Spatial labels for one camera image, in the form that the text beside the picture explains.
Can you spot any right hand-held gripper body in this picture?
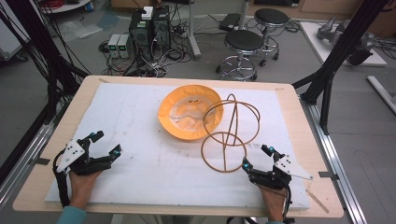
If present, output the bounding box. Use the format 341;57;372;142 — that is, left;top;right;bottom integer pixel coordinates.
247;154;314;191

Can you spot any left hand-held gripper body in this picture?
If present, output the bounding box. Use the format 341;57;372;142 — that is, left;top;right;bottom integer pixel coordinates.
55;138;113;176

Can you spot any brown wire hat stand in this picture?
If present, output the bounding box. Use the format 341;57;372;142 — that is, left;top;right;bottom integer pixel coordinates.
200;93;262;174

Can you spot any orange bucket hat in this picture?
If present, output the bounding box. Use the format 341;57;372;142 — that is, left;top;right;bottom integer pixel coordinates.
157;84;224;142

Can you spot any person's right hand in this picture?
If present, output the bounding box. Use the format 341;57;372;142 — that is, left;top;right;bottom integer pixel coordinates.
259;186;288;223

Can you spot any person's left hand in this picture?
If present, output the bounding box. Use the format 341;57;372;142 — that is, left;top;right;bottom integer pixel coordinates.
68;169;103;209

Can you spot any white foam board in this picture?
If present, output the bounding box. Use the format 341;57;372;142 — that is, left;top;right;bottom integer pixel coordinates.
45;82;312;210

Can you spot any thin wooden stick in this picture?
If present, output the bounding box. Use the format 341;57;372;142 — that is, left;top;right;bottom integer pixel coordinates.
304;189;331;215

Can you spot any grey power supply unit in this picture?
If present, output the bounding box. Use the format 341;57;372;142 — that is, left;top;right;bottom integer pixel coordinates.
106;33;121;59
118;34;134;60

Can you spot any clear plastic sheet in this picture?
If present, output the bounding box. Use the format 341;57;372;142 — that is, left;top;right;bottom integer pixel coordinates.
57;18;105;40

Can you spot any black computer tower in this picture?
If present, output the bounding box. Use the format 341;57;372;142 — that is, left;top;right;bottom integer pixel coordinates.
151;6;173;52
128;10;154;61

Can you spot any black round stool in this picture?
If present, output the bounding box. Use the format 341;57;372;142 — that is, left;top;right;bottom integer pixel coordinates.
215;29;266;82
253;7;290;68

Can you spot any white floor platform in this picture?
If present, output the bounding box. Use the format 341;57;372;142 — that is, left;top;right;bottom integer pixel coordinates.
299;21;389;67

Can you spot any white pipe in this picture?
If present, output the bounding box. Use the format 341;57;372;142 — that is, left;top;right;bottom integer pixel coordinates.
366;75;396;115

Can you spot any white cabinet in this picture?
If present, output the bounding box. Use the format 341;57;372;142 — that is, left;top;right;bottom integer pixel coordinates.
0;0;31;61

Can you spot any white round table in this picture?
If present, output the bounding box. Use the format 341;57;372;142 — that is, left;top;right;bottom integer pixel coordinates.
39;0;95;15

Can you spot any white box device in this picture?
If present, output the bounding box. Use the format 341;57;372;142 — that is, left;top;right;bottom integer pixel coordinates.
141;6;155;21

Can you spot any grey robot part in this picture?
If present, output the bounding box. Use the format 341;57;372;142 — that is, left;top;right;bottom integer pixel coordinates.
317;16;375;66

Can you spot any black flat case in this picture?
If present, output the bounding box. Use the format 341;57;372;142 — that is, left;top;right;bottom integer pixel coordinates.
218;12;243;32

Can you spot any grey metal desk leg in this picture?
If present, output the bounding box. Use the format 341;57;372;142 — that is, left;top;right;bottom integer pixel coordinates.
186;0;203;61

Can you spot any grey metal pole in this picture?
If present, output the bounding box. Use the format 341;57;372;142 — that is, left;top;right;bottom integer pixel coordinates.
237;0;252;31

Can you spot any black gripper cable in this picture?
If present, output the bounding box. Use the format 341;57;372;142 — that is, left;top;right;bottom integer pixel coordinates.
280;184;296;224
51;148;72;208

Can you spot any aluminium rail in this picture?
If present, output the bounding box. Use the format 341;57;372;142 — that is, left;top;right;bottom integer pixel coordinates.
299;95;369;224
0;120;61;207

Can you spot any black frame post with cables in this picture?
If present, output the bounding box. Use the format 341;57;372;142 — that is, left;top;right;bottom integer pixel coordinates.
0;0;92;126

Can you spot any tangle of floor cables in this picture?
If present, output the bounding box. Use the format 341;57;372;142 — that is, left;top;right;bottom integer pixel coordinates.
98;39;192;78

